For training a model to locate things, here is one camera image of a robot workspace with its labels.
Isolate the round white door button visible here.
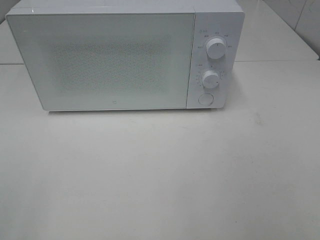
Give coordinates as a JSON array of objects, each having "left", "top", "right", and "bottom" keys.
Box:
[{"left": 198, "top": 93, "right": 214, "bottom": 106}]

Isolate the white timer knob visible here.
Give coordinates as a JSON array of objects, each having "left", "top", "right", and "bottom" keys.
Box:
[{"left": 201, "top": 70, "right": 221, "bottom": 89}]

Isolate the white microwave door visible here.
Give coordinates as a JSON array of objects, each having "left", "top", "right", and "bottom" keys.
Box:
[{"left": 7, "top": 13, "right": 194, "bottom": 111}]

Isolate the upper white power knob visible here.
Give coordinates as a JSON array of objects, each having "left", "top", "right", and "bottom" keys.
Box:
[{"left": 205, "top": 36, "right": 227, "bottom": 60}]

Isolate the white microwave oven body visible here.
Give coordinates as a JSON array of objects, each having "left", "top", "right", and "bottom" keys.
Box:
[{"left": 5, "top": 0, "right": 245, "bottom": 111}]

